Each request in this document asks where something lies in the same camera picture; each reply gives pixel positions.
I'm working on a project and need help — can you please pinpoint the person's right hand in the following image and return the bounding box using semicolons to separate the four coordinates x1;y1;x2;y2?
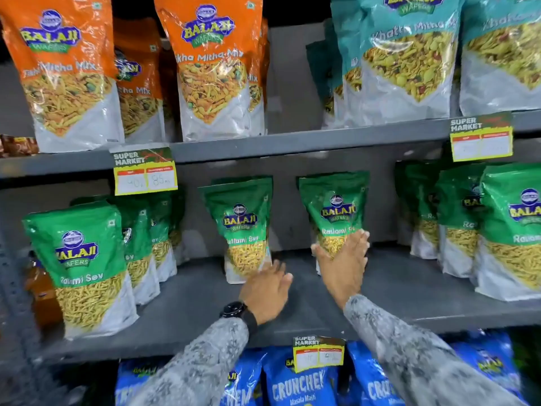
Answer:
311;229;371;311

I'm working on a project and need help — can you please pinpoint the person's left hand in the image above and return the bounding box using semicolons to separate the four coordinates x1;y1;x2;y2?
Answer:
239;260;293;326

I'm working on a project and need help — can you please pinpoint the green snack packet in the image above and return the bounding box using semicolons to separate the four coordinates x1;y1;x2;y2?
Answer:
298;171;371;276

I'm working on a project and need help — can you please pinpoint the person's right forearm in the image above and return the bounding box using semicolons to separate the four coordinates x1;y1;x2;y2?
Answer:
343;294;527;406

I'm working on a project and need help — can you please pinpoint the person's left forearm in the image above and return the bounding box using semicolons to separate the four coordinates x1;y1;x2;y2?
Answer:
127;317;251;406

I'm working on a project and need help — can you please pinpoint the black wristwatch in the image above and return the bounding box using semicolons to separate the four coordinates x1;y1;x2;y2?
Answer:
219;301;259;335

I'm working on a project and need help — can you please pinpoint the yellow green price tag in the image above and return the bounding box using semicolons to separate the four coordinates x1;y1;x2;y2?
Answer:
292;335;345;374
110;146;178;196
449;112;515;162

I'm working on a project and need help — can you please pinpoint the grey metal shelf board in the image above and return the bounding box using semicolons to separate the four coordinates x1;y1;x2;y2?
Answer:
0;109;541;180
36;248;541;365

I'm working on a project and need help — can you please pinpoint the blue snack packet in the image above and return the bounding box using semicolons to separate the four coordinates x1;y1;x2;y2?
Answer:
262;346;340;406
449;331;526;398
220;350;268;406
346;341;406;406
115;358;170;406

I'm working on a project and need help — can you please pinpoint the teal snack packet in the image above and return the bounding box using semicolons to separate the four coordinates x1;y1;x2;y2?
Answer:
356;0;466;126
306;19;339;131
331;0;365;128
459;0;541;117

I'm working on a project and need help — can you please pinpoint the orange snack packet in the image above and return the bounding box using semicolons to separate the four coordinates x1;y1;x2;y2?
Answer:
247;19;271;136
0;0;126;154
113;17;167;144
154;0;265;142

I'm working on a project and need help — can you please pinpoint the row of green packets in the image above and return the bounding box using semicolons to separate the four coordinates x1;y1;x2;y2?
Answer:
23;160;541;339

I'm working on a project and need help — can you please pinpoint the orange brown bottle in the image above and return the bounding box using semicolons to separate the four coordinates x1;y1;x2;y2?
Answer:
25;251;65;329

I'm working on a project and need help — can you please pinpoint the grey perforated shelf upright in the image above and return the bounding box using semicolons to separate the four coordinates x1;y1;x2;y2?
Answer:
0;230;68;406

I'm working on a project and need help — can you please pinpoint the brown snack packet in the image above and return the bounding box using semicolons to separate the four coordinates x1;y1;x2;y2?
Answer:
0;134;39;158

